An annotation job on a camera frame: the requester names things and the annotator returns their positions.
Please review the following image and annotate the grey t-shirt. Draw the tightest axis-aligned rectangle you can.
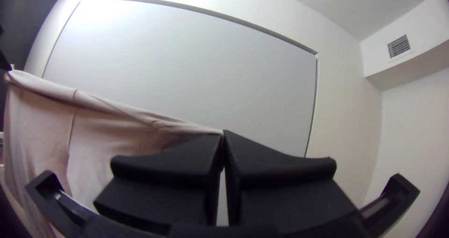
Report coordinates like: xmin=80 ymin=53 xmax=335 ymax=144
xmin=2 ymin=69 xmax=225 ymax=238

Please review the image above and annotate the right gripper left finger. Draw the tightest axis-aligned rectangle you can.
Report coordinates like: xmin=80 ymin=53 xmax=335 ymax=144
xmin=93 ymin=132 xmax=225 ymax=237

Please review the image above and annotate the wall air vent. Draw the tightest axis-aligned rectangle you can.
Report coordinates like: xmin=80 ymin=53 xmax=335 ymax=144
xmin=387 ymin=34 xmax=412 ymax=59

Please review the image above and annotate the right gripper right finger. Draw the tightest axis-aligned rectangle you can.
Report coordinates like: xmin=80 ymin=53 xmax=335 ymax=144
xmin=224 ymin=129 xmax=359 ymax=236

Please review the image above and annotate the large white wall board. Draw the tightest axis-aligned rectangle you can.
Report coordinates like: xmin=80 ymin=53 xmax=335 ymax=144
xmin=41 ymin=0 xmax=320 ymax=159

